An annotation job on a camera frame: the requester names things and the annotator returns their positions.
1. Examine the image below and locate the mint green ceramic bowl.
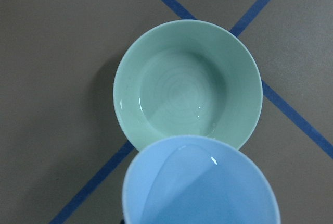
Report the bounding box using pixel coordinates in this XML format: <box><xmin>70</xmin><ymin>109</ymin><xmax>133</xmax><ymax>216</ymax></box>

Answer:
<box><xmin>113</xmin><ymin>19</ymin><xmax>263</xmax><ymax>151</ymax></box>

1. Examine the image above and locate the light blue plastic cup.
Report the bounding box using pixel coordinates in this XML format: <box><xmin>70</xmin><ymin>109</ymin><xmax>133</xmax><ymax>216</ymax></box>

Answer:
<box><xmin>122</xmin><ymin>136</ymin><xmax>281</xmax><ymax>223</ymax></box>

